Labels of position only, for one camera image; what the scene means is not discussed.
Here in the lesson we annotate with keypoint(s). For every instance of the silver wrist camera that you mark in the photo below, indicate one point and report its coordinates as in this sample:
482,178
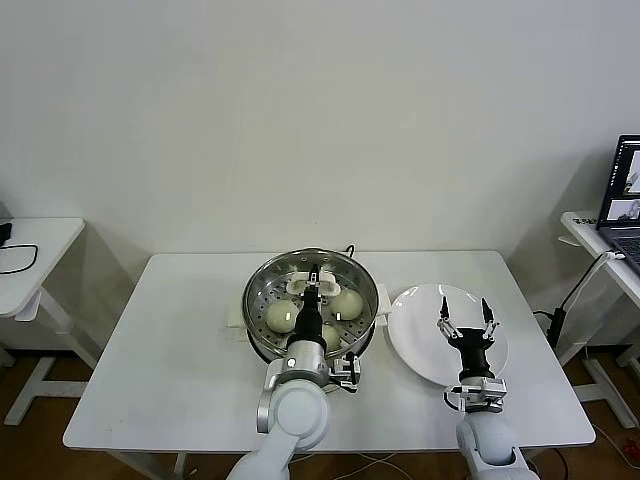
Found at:
477,392
346,372

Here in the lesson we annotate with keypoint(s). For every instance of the small black adapter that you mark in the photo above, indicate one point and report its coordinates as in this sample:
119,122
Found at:
4,232

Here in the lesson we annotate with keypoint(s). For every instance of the stainless steel steamer basket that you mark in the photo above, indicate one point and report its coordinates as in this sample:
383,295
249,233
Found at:
256,343

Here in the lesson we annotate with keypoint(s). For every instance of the dark grey laptop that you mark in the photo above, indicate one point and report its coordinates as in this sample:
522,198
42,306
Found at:
625,240

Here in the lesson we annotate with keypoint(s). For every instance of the white round plate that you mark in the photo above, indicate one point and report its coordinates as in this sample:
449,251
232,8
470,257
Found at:
420,340

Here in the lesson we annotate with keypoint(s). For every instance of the white steamed baozi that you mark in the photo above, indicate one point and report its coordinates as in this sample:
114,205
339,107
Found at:
332,339
347,305
280,316

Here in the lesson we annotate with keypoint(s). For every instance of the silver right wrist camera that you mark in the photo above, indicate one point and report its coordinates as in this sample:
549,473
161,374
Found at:
477,392

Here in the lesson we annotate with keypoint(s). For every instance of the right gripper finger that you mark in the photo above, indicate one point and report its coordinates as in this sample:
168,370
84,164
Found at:
487,317
445,317

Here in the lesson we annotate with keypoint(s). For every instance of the white side desk with laptop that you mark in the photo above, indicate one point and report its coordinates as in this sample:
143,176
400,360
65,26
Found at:
582,230

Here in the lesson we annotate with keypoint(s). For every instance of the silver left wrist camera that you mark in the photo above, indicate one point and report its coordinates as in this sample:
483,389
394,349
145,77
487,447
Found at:
346,372

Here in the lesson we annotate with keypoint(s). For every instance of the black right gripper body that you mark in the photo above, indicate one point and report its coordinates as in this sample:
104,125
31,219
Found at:
472,350

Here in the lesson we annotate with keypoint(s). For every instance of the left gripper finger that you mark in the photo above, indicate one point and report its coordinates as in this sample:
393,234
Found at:
316,285
309,287

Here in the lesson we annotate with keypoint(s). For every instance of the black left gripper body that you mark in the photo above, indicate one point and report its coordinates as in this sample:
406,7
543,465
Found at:
310,322

